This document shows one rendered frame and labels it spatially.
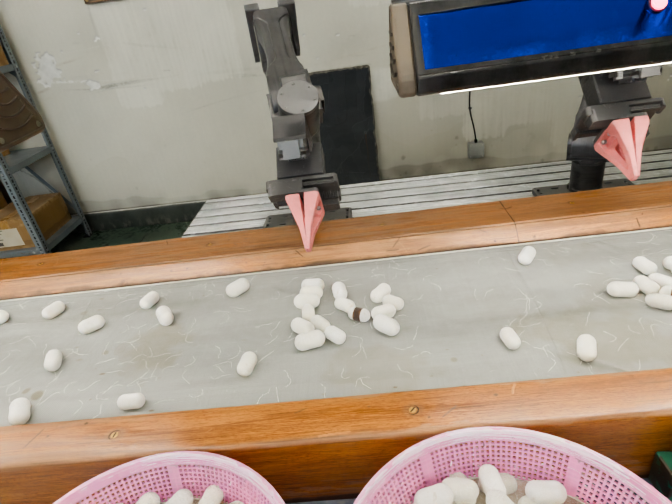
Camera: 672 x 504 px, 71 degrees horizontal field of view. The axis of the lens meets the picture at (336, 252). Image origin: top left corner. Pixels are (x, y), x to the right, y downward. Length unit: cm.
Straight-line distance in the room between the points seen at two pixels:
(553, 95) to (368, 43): 98
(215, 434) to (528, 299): 42
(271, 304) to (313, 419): 25
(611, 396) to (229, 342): 44
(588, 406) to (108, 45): 268
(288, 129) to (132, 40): 221
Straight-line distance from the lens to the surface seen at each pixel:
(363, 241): 77
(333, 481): 52
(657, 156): 138
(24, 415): 67
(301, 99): 66
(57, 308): 85
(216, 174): 284
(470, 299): 66
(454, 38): 43
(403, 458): 45
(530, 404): 50
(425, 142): 269
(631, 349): 62
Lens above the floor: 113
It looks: 30 degrees down
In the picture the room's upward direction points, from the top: 9 degrees counter-clockwise
